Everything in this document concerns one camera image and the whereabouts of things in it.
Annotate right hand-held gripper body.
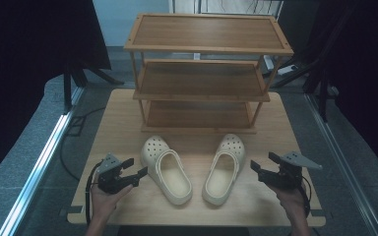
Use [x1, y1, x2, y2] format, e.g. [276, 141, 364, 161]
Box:
[257, 150, 323, 191]

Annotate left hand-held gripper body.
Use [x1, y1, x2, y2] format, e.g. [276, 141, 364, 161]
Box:
[95, 152, 138, 195]

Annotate cream clog shoe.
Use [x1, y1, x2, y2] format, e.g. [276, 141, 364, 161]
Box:
[140, 135, 194, 207]
[201, 133, 247, 207]

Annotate wooden three-tier shoe rack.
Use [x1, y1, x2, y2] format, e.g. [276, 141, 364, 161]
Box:
[123, 13, 295, 135]

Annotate person's left hand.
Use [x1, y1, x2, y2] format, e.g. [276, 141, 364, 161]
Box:
[90, 182, 134, 224]

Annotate person's right hand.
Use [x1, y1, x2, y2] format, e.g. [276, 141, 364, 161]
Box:
[269, 182, 307, 220]

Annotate black stand legs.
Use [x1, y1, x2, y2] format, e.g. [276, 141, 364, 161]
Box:
[62, 62, 126, 114]
[270, 55, 330, 123]

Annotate white power strip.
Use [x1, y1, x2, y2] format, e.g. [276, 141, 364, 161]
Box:
[263, 54, 299, 77]

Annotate dark curtain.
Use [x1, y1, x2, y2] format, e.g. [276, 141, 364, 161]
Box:
[0, 0, 112, 190]
[277, 0, 378, 185]

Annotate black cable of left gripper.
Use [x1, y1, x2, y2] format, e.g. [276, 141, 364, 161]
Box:
[84, 160, 103, 226]

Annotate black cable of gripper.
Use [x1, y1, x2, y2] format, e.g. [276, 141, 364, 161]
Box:
[84, 160, 103, 226]
[300, 175, 313, 218]

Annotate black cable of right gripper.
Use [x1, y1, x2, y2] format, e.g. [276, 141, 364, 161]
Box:
[300, 175, 313, 218]

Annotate black floor cable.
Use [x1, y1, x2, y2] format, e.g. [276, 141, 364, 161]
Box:
[59, 106, 107, 182]

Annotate aluminium floor rail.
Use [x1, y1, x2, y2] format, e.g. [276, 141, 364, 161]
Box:
[302, 92, 378, 236]
[0, 86, 86, 236]

